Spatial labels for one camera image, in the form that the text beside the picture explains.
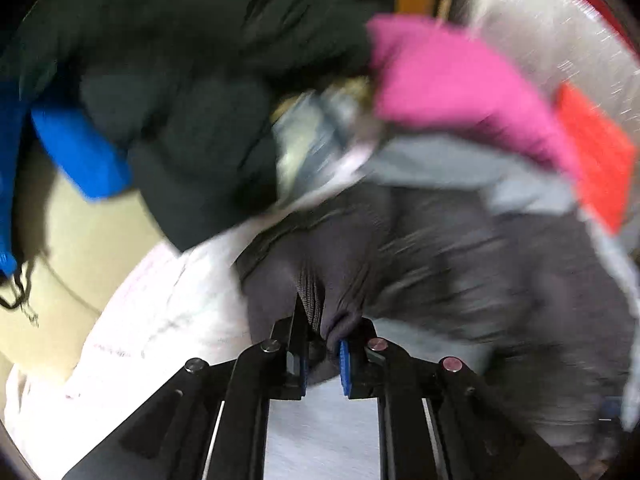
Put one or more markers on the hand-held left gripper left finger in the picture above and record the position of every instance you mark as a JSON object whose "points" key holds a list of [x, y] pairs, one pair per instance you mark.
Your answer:
{"points": [[296, 360]]}

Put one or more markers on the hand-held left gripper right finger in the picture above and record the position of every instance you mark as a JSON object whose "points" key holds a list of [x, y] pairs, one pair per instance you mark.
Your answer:
{"points": [[345, 367]]}

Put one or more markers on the dark grey garment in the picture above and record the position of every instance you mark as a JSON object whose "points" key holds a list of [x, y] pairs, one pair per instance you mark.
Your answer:
{"points": [[450, 285]]}

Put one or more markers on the pale pink bed sheet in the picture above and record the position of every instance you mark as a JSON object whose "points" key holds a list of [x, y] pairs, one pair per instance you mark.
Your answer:
{"points": [[165, 320]]}

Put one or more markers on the grey blanket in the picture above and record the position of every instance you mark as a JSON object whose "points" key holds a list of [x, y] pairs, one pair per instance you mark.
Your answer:
{"points": [[440, 170]]}

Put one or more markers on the clear plastic bag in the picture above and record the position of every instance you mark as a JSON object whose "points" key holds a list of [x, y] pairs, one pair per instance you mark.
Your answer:
{"points": [[310, 135]]}

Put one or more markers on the beige cushion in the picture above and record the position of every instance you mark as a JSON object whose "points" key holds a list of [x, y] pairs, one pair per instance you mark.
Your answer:
{"points": [[65, 260]]}

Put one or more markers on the black padded jacket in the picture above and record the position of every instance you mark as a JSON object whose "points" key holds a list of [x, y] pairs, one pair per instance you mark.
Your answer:
{"points": [[200, 90]]}

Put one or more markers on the blue cloth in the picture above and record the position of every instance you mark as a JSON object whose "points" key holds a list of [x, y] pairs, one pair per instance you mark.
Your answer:
{"points": [[82, 155]]}

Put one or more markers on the pink pillow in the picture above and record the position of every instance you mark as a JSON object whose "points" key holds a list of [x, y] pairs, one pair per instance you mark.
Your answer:
{"points": [[450, 90]]}

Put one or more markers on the red pillow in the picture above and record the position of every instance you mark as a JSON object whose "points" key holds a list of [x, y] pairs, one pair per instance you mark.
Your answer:
{"points": [[597, 155]]}

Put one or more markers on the silver foil mat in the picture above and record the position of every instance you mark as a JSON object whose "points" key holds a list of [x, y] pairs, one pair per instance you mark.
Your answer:
{"points": [[545, 20]]}

